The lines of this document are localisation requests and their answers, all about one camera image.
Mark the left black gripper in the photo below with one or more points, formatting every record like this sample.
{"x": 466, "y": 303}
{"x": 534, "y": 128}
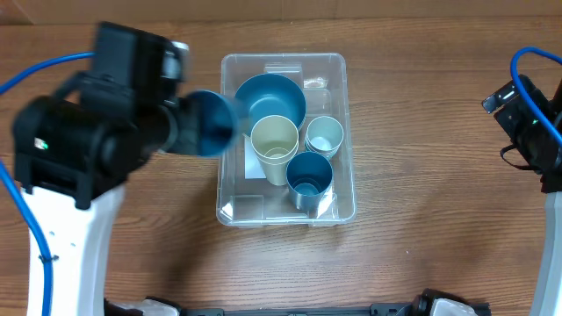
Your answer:
{"x": 183, "y": 135}

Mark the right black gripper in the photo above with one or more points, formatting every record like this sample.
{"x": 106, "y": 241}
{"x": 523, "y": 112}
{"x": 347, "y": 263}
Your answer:
{"x": 505, "y": 118}

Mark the tall blue cup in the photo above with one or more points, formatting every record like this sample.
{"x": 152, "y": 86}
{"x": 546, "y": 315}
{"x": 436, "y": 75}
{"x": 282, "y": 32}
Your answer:
{"x": 309, "y": 175}
{"x": 212, "y": 123}

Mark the dark blue bowl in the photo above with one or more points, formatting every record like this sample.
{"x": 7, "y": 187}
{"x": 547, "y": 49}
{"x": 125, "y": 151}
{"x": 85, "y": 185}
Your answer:
{"x": 272, "y": 94}

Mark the tall cream cup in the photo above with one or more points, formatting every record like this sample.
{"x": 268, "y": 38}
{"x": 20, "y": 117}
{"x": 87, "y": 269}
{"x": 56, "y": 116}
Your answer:
{"x": 274, "y": 137}
{"x": 274, "y": 164}

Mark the small grey cup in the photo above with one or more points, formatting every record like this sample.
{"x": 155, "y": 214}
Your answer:
{"x": 324, "y": 135}

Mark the small light blue cup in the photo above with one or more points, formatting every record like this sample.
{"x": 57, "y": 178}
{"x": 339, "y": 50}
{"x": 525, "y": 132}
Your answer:
{"x": 327, "y": 155}

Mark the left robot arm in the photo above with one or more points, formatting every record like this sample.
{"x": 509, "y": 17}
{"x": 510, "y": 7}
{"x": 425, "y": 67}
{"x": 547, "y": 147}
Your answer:
{"x": 74, "y": 151}

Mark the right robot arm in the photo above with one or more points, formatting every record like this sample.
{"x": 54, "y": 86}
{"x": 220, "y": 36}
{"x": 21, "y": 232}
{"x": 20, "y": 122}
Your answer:
{"x": 542, "y": 155}

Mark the white label in bin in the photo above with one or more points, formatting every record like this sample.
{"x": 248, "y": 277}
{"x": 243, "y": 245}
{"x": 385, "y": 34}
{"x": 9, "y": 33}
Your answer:
{"x": 252, "y": 166}

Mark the clear plastic storage bin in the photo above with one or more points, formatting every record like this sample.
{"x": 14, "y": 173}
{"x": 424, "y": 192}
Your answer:
{"x": 256, "y": 202}

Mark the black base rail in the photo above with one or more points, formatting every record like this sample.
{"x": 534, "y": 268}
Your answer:
{"x": 430, "y": 302}

